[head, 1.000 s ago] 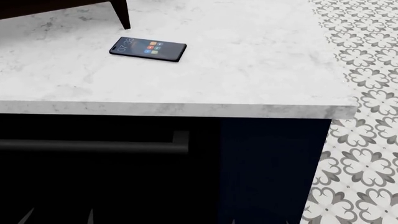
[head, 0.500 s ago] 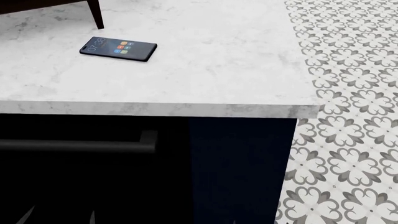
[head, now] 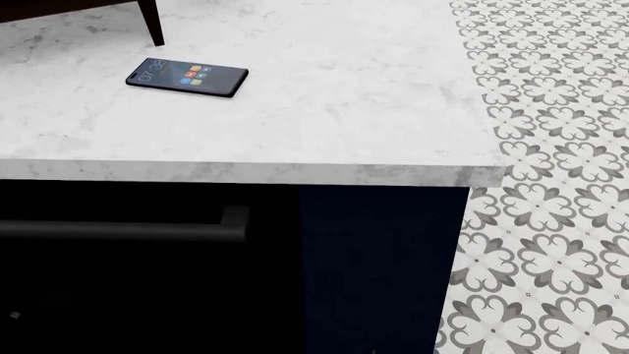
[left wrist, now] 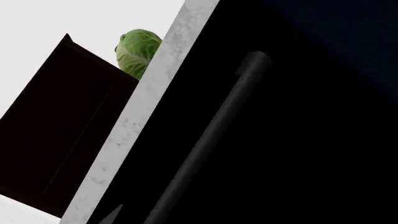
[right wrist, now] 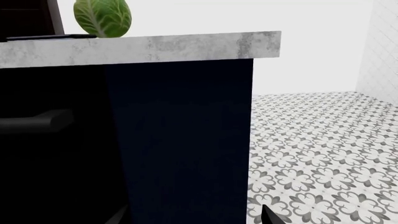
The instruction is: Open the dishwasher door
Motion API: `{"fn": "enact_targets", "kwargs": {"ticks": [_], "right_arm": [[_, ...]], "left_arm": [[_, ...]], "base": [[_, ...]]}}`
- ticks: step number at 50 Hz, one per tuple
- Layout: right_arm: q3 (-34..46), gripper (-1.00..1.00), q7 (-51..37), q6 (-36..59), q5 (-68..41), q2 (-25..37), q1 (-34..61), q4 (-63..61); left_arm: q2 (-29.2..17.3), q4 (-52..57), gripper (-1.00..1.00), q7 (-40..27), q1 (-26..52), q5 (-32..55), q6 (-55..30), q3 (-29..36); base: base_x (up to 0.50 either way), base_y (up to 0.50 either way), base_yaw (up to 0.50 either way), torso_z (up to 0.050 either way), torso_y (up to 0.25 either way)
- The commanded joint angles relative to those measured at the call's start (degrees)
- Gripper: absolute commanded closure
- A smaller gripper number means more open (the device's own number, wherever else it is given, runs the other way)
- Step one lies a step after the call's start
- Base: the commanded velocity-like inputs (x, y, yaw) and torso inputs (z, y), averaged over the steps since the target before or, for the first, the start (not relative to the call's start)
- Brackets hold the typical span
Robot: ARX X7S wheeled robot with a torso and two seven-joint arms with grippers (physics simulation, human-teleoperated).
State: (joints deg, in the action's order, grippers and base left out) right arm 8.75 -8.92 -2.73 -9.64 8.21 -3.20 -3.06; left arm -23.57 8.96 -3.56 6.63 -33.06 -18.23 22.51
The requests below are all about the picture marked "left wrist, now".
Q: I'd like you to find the white marble countertop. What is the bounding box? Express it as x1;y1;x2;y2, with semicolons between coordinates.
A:
59;0;221;224

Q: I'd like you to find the dark brown wall cabinet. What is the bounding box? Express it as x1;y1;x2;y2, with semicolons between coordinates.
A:
0;33;139;219

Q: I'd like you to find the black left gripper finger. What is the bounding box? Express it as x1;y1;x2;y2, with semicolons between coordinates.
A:
98;203;124;224

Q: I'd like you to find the black bar door handle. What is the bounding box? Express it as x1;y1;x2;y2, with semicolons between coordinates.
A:
143;50;271;224

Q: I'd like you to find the green cabbage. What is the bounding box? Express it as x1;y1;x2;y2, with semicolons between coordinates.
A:
114;28;163;81

